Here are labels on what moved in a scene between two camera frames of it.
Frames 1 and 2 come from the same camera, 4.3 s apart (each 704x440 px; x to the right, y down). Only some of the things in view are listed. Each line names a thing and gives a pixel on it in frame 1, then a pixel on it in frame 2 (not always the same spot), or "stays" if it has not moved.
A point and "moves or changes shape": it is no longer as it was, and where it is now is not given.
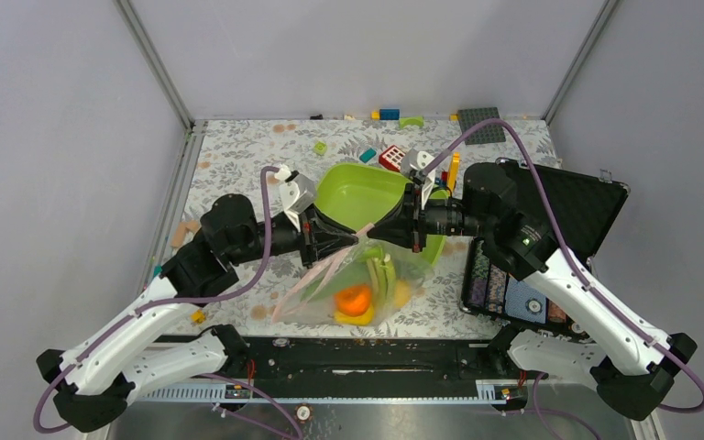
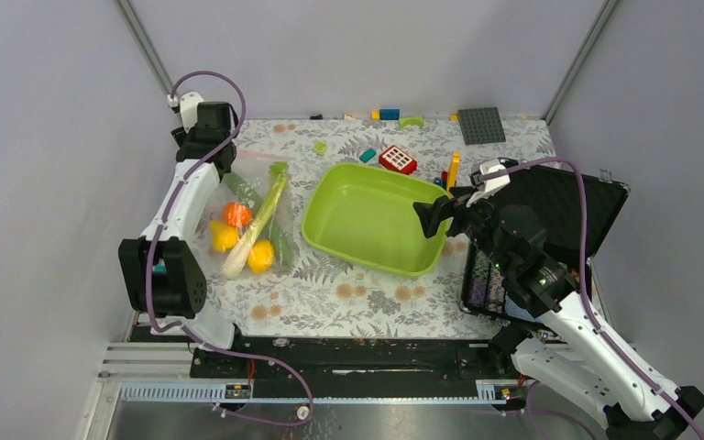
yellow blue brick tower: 448,178 stays
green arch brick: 405,121 stays
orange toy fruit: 353,301 moves or changes shape
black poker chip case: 577,208 stays
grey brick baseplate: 489,134 stays
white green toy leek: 383,277 moves or changes shape
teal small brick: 368,155 stays
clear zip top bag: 358,284 moves or changes shape
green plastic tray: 360,196 stays
